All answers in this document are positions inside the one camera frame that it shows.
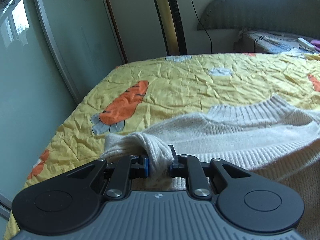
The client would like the sliding glass wardrobe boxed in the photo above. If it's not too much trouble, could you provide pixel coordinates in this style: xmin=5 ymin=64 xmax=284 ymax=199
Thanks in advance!
xmin=0 ymin=0 xmax=125 ymax=220

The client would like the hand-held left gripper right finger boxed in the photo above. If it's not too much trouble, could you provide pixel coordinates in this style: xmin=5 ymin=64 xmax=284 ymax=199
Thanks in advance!
xmin=168 ymin=144 xmax=252 ymax=201

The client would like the gold and black tower fan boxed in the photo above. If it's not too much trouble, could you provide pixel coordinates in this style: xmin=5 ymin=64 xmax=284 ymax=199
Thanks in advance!
xmin=148 ymin=0 xmax=188 ymax=56

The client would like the yellow carrot-print bed quilt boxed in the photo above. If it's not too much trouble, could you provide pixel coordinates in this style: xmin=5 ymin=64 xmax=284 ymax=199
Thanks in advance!
xmin=5 ymin=52 xmax=320 ymax=240

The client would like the plaid folded blanket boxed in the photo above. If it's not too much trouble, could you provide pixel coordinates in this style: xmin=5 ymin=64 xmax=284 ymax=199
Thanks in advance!
xmin=233 ymin=28 xmax=320 ymax=55

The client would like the grey padded headboard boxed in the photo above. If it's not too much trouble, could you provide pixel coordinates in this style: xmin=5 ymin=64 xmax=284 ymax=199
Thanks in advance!
xmin=197 ymin=0 xmax=320 ymax=35

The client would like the black power cable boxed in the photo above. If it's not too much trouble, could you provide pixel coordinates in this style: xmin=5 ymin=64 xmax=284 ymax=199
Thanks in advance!
xmin=186 ymin=0 xmax=213 ymax=54

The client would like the white knit sweater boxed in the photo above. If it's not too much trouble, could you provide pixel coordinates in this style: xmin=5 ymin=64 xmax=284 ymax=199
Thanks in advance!
xmin=100 ymin=94 xmax=320 ymax=240

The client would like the white remote control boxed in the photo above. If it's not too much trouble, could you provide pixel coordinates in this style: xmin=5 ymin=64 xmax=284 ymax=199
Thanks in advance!
xmin=297 ymin=37 xmax=315 ymax=52

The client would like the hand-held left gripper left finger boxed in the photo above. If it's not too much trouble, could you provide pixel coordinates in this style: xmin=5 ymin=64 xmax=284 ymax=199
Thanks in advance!
xmin=66 ymin=154 xmax=150 ymax=201

